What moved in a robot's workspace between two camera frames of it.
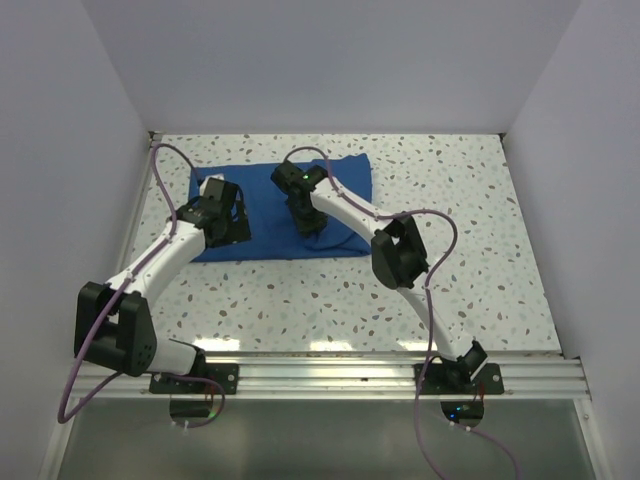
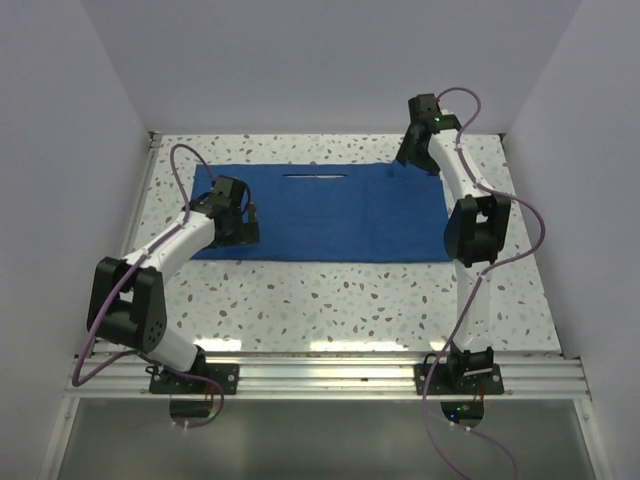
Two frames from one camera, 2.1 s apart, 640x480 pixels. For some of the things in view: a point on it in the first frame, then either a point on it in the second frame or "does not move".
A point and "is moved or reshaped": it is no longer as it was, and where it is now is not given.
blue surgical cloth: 272,230 is moved or reshaped
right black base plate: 430,380 does not move
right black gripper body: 307,220 → 416,154
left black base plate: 202,377 does not move
